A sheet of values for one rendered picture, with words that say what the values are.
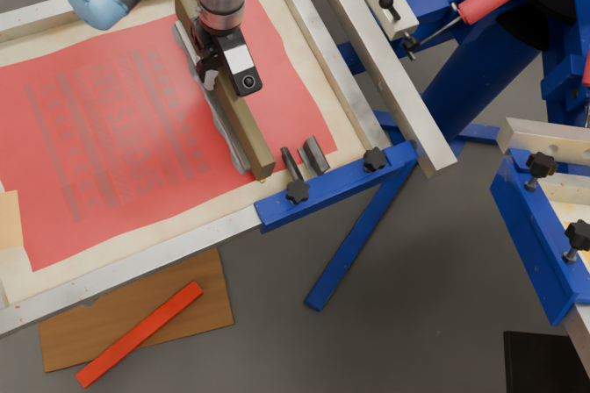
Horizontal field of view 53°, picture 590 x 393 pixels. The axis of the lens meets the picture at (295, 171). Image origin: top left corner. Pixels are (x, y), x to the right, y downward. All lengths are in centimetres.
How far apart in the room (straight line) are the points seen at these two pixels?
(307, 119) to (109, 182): 41
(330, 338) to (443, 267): 50
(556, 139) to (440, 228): 121
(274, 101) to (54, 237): 49
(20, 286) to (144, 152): 32
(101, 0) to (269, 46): 50
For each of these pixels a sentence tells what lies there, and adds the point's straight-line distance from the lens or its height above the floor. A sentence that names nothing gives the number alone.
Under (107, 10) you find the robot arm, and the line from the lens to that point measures 87.
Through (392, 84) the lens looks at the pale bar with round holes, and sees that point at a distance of 118.
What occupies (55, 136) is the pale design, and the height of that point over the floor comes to 95.
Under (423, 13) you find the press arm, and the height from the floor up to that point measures 104.
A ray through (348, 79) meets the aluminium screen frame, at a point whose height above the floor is 99.
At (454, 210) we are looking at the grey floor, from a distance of 231.
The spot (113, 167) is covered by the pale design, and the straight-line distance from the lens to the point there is 116.
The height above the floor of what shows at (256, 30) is 95.
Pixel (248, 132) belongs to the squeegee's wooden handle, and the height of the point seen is 105.
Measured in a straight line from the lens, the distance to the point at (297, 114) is 121.
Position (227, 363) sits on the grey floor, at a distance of 203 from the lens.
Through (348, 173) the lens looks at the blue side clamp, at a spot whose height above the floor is 100.
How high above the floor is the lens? 202
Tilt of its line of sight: 68 degrees down
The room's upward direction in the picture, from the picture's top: 23 degrees clockwise
